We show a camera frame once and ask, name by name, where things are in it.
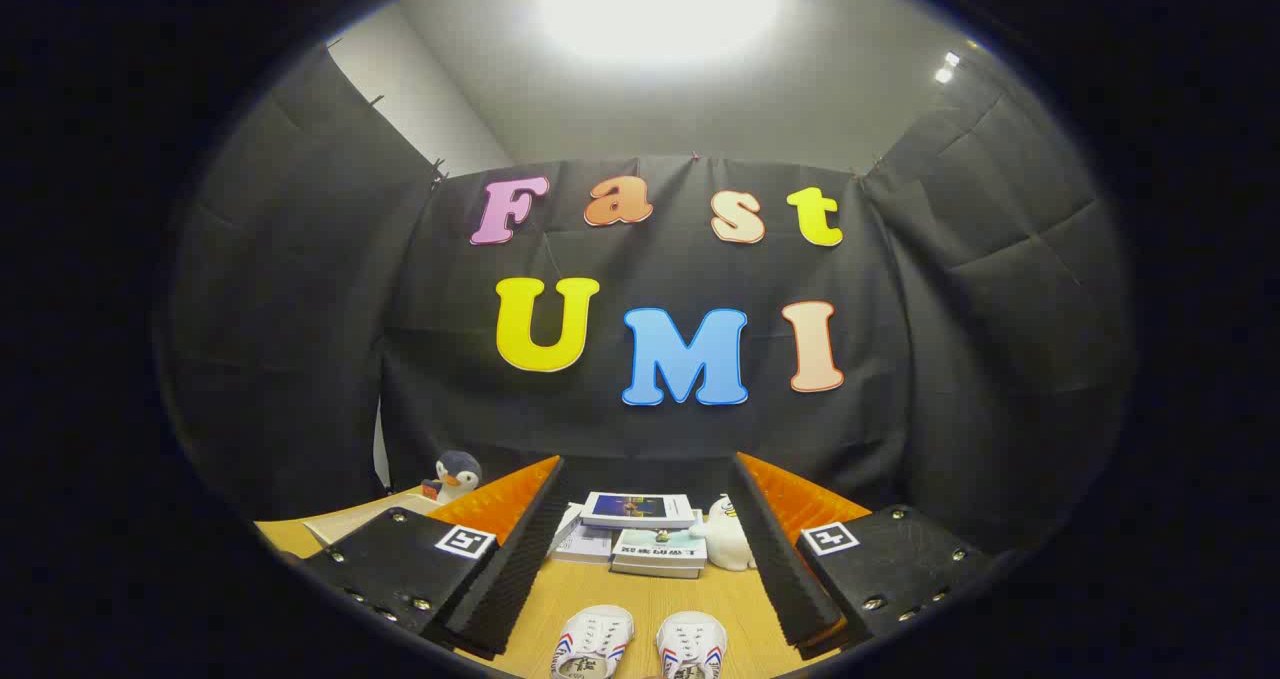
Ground book with blue cover picture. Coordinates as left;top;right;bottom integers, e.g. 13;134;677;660
580;491;696;531

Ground thick book with teal cover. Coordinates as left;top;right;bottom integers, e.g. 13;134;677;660
610;527;709;580

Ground white canvas shoe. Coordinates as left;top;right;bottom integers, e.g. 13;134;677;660
656;611;728;679
550;604;636;679

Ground white duck plush toy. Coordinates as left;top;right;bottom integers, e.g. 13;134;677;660
690;494;758;572

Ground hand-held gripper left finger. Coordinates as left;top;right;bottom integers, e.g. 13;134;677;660
298;454;571;660

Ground white book with printed text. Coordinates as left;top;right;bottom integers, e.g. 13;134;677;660
560;527;615;565

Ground beige fabric storage box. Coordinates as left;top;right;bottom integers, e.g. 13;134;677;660
303;494;446;550

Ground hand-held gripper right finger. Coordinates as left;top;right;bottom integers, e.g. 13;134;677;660
728;449;999;650

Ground grey penguin plush toy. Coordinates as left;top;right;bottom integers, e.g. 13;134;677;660
420;449;484;505

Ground black backdrop cloth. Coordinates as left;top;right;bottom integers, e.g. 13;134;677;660
160;44;1136;560

